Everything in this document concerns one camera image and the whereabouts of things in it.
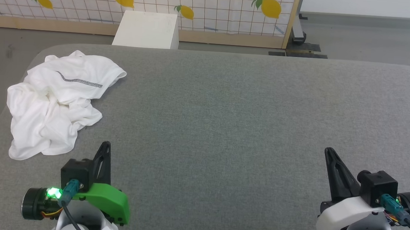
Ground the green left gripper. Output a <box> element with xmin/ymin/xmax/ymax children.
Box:
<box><xmin>71</xmin><ymin>139</ymin><xmax>135</xmax><ymax>226</ymax></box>

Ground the grey fabric sofa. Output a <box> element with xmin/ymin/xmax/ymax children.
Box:
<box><xmin>0</xmin><ymin>36</ymin><xmax>410</xmax><ymax>230</ymax></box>

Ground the white square box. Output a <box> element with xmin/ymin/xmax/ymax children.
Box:
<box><xmin>112</xmin><ymin>9</ymin><xmax>181</xmax><ymax>50</ymax></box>

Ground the metal screen foot with caster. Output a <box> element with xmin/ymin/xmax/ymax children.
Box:
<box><xmin>290</xmin><ymin>12</ymin><xmax>309</xmax><ymax>47</ymax></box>

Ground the lemon print partition screen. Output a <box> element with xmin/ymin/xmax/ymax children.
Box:
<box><xmin>0</xmin><ymin>0</ymin><xmax>303</xmax><ymax>50</ymax></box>

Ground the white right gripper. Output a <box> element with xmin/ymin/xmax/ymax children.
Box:
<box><xmin>315</xmin><ymin>147</ymin><xmax>390</xmax><ymax>230</ymax></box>

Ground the white long-sleeve shirt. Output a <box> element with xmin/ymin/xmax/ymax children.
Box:
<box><xmin>3</xmin><ymin>45</ymin><xmax>129</xmax><ymax>168</ymax></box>

